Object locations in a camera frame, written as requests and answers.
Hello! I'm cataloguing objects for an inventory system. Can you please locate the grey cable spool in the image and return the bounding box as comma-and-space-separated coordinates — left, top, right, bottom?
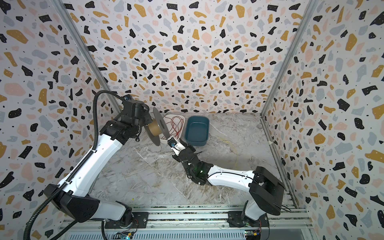
144, 108, 171, 146

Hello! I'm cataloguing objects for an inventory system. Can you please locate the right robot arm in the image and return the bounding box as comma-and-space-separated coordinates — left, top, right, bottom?
169, 143, 285, 221

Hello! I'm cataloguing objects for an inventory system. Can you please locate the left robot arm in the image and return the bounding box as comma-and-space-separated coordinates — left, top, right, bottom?
53, 99, 152, 228

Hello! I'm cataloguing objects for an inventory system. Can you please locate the teal plastic bin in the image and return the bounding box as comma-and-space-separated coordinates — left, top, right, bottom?
185, 116, 210, 147

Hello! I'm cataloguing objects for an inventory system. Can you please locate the white plastic bin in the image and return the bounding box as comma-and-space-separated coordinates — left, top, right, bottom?
163, 114, 186, 140

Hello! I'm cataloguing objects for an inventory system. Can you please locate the right green circuit board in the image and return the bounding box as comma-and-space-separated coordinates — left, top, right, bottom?
245, 230, 261, 240

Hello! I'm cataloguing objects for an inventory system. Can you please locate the green circuit board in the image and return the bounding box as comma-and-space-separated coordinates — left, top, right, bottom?
245, 230, 261, 240
113, 232, 135, 240

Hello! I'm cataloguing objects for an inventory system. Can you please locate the left green circuit board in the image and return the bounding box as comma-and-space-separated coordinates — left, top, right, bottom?
113, 232, 135, 240

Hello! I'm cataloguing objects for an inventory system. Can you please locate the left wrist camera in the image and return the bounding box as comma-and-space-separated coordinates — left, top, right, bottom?
122, 94, 133, 103

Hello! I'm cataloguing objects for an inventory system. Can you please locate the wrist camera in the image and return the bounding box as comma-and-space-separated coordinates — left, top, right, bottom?
122, 94, 133, 103
167, 137, 186, 156

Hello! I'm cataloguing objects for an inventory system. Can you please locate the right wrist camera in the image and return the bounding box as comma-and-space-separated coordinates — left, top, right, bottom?
167, 137, 186, 156

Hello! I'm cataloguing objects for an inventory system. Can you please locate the left aluminium corner post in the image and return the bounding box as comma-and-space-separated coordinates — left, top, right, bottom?
50, 0, 124, 118

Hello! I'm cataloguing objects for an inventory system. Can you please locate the aluminium corner post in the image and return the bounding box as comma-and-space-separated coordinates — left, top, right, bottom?
261, 0, 319, 119
50, 0, 124, 118

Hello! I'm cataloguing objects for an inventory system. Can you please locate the red cable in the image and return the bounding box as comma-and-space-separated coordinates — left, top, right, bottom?
164, 116, 186, 139

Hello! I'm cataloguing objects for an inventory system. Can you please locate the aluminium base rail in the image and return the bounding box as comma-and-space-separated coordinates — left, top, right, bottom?
62, 205, 317, 240

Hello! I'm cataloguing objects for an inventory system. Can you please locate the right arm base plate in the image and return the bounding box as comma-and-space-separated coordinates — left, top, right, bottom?
227, 211, 269, 228

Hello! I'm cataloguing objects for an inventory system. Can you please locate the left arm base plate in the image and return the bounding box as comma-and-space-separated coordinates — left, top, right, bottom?
105, 212, 149, 230

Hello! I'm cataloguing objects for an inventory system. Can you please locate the black corrugated cable hose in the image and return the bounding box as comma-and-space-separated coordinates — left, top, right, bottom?
22, 89, 127, 240

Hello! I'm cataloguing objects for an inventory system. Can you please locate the right aluminium corner post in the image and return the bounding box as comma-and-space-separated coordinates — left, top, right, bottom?
261, 0, 319, 119

